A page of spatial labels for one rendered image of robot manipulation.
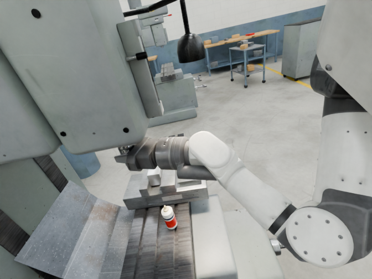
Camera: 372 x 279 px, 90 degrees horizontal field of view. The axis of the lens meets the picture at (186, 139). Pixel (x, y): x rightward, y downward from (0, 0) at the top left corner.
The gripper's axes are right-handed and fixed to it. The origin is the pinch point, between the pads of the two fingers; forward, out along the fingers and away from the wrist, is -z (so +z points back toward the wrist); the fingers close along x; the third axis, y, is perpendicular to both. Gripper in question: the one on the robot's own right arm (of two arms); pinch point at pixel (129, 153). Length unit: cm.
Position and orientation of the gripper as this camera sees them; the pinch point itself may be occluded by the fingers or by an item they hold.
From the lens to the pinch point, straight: 57.1
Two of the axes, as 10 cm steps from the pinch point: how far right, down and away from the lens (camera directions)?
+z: 9.4, -0.2, -3.4
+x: -2.7, 5.5, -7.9
